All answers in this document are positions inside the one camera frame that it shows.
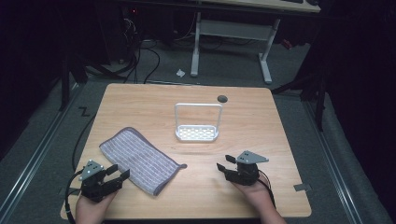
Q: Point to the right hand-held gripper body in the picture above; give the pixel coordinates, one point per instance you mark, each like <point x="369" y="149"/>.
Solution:
<point x="246" y="174"/>

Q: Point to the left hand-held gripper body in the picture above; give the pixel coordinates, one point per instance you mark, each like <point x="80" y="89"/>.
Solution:
<point x="93" y="183"/>

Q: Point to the grey striped dishcloth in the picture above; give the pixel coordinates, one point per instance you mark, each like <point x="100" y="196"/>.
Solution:
<point x="140" y="160"/>

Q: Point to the white plastic rack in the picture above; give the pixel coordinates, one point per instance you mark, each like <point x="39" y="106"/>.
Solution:
<point x="196" y="132"/>

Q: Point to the person's right hand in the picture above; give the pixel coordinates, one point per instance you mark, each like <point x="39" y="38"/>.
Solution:
<point x="255" y="194"/>

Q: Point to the person's left hand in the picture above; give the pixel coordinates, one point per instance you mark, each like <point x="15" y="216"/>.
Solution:
<point x="91" y="207"/>

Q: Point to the grey tape strip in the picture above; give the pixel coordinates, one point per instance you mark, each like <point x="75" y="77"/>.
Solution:
<point x="302" y="187"/>

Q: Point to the dark round table grommet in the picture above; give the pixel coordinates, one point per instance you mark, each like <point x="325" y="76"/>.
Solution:
<point x="222" y="99"/>

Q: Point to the black metal stand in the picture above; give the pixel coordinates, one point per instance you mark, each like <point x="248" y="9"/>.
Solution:
<point x="65" y="84"/>
<point x="319" y="93"/>

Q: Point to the crumpled white paper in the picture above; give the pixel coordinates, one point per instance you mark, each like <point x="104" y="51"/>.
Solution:
<point x="180" y="73"/>

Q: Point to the red object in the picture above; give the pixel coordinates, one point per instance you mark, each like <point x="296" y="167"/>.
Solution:
<point x="287" y="44"/>

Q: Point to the white metal desk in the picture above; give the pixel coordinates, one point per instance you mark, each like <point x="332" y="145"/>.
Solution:
<point x="232" y="29"/>

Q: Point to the metal floor rail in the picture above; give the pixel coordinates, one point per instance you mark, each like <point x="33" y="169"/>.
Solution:
<point x="37" y="155"/>
<point x="333" y="161"/>

